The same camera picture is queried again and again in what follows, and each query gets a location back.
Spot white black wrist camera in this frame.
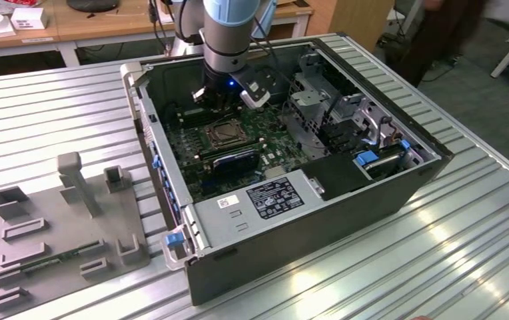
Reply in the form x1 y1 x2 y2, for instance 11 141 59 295
237 66 278 109

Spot pale blue teach pendant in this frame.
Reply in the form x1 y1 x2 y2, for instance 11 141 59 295
250 0 278 39

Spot silver perforated drive cage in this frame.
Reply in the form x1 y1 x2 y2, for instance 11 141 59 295
288 53 374 151

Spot grey power supply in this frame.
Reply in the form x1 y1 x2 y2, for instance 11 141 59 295
191 169 326 249

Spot green motherboard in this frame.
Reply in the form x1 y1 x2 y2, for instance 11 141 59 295
165 99 312 205

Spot blue slot retainer bar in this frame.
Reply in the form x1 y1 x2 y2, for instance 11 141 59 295
150 156 181 217

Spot grey parts rack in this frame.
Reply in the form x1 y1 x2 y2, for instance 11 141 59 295
0 151 153 317

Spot black round base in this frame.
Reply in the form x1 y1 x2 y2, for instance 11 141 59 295
67 0 121 11

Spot white cardboard box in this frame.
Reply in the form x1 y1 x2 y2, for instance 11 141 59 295
10 8 50 31

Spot black looped wire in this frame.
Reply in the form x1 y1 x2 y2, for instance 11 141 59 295
280 101 329 150

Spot black grey PC case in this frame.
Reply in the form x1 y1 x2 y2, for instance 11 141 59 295
119 31 456 307

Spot small grey wrist camera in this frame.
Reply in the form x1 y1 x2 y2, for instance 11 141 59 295
191 86 211 107

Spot silver topped CPU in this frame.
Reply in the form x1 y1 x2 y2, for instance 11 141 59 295
215 124 240 139

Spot wooden desk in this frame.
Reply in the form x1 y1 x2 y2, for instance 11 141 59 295
0 0 316 66

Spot CPU socket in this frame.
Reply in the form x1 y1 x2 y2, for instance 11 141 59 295
202 119 253 150

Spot green RAM stick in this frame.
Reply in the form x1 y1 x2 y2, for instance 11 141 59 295
21 245 105 273

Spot wooden cabinet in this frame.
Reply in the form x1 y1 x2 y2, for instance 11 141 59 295
329 0 393 51

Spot black graphics card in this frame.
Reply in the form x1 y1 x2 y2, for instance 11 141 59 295
211 149 261 178

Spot standing person dark clothes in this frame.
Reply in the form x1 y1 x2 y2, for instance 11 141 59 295
388 0 494 88

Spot silver disk bay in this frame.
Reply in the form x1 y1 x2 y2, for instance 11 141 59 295
352 95 429 171

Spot blue drive carrier latch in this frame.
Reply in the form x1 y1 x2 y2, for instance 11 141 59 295
354 150 380 166

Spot blue case latch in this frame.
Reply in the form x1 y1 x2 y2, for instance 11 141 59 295
162 233 185 249

